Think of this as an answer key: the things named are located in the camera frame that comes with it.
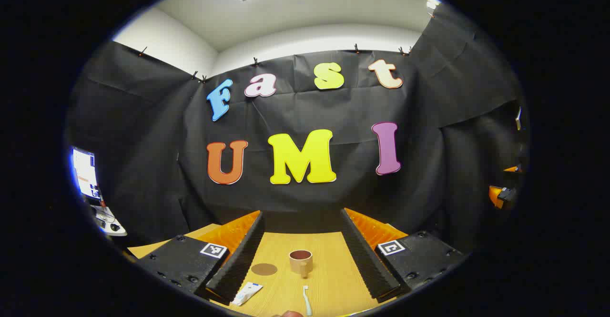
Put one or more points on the wooden desktop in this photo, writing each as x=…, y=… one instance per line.
x=331, y=271

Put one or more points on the white toothpaste tube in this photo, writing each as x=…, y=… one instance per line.
x=247, y=293

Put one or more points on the white desktop device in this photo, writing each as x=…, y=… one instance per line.
x=108, y=221

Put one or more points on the black backdrop cloth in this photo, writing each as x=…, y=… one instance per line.
x=333, y=112

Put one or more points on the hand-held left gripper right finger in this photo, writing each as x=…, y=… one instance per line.
x=367, y=260

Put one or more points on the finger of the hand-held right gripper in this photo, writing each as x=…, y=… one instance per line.
x=498, y=197
x=513, y=168

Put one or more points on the round brown coaster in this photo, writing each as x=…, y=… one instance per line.
x=264, y=269

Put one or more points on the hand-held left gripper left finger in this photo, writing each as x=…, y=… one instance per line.
x=238, y=260

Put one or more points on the computer monitor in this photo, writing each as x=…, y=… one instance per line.
x=85, y=171

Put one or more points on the pale green toothbrush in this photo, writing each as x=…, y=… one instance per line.
x=307, y=302

